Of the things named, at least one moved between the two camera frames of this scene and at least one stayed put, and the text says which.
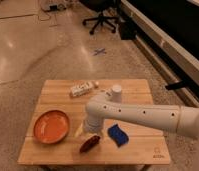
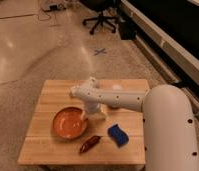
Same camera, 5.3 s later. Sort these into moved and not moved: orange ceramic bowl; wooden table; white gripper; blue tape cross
Moved: orange ceramic bowl; white gripper
Not moved: blue tape cross; wooden table
